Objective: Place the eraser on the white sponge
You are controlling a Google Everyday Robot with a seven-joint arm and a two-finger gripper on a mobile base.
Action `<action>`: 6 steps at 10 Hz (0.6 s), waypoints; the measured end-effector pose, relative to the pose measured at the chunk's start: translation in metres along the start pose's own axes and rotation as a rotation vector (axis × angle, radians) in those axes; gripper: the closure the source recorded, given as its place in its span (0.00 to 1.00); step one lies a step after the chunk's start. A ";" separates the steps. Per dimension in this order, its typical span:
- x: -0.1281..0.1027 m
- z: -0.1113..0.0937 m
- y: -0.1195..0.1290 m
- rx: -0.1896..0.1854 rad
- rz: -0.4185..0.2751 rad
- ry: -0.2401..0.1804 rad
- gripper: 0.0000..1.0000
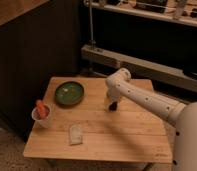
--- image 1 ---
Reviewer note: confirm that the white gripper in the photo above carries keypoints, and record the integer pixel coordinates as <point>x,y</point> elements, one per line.
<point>114,97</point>

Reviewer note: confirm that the dark eraser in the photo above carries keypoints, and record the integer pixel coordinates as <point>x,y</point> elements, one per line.
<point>114,106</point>

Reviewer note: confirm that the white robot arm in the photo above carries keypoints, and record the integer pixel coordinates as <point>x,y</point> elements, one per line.
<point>183,117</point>

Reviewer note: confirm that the white sponge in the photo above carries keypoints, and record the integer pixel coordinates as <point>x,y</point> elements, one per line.
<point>75,134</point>

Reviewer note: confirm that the wooden table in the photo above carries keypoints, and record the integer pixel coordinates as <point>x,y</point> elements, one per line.
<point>130,134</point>

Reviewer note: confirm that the green round plate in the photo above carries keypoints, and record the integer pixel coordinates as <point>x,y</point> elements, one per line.
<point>69,93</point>

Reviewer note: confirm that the orange carrot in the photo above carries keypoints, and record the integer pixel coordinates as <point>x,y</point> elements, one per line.
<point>41,109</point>

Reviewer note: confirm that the white paper cup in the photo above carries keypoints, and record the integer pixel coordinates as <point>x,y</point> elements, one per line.
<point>44,122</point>

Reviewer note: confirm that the dark wooden cabinet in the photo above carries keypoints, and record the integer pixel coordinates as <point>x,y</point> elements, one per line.
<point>41,44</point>

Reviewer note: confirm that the metal shelf rack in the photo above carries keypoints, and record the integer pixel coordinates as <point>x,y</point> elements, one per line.
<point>156,38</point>

